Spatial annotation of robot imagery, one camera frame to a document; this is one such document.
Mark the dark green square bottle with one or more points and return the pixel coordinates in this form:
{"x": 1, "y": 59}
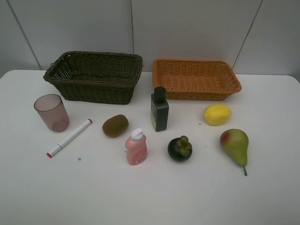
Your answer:
{"x": 159, "y": 109}

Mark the pink bottle white cap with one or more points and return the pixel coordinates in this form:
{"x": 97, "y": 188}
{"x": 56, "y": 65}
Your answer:
{"x": 136, "y": 147}

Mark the dark purple mangosteen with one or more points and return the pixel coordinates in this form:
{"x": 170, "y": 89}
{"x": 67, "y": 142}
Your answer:
{"x": 180, "y": 149}

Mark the yellow lemon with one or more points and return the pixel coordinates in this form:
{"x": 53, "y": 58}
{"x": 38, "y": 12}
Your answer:
{"x": 217, "y": 114}

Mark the green red pear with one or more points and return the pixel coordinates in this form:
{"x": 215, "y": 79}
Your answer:
{"x": 235, "y": 143}

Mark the brown kiwi fruit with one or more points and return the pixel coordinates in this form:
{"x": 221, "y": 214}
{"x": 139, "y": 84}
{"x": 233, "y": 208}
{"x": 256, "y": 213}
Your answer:
{"x": 115, "y": 126}

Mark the orange wicker basket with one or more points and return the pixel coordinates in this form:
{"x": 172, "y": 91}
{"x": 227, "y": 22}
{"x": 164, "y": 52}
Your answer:
{"x": 211, "y": 80}

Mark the dark brown wicker basket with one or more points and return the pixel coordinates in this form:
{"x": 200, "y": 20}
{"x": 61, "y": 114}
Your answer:
{"x": 96, "y": 77}

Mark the white marker red caps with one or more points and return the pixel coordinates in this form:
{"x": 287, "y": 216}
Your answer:
{"x": 62, "y": 144}

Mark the translucent pink plastic cup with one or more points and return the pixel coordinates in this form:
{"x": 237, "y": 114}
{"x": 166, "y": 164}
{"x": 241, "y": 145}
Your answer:
{"x": 52, "y": 111}

